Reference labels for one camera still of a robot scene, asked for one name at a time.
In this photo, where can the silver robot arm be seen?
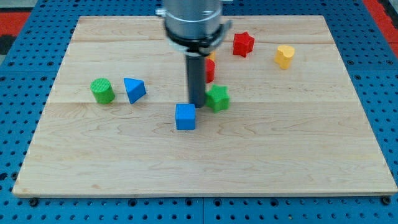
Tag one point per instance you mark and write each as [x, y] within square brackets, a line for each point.
[194, 27]

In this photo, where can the red star block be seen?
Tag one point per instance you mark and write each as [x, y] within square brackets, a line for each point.
[243, 44]

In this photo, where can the red cylinder block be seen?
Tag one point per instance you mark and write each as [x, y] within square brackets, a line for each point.
[210, 70]

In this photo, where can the wooden board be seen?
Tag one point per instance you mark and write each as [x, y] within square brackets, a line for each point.
[297, 132]

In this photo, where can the blue cube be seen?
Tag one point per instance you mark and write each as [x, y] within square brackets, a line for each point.
[185, 116]

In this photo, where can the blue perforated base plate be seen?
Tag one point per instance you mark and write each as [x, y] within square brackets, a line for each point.
[31, 65]

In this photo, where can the blue triangular prism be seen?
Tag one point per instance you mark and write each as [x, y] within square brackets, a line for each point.
[135, 89]

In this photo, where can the green cylinder block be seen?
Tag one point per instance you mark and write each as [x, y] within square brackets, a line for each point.
[102, 91]

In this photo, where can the yellow heart block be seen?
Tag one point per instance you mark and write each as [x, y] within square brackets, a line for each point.
[284, 56]

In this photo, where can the green star block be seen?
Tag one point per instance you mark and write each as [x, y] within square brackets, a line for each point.
[217, 98]

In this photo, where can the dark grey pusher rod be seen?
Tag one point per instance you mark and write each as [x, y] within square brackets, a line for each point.
[196, 77]

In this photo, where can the yellow block behind rod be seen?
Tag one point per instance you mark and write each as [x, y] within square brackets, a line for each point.
[212, 56]

